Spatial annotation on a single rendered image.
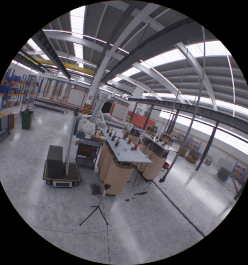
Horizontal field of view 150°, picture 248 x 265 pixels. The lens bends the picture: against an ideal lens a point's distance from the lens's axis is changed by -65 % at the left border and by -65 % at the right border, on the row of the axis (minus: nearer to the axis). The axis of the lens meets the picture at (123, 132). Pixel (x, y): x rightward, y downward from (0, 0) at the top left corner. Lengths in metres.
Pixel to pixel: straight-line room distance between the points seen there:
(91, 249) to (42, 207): 1.20
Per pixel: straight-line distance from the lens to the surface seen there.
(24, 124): 5.37
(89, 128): 1.48
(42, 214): 2.27
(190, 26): 3.03
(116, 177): 2.01
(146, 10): 7.14
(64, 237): 2.10
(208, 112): 9.62
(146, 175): 3.53
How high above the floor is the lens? 2.07
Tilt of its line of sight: 12 degrees down
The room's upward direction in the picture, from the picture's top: 21 degrees clockwise
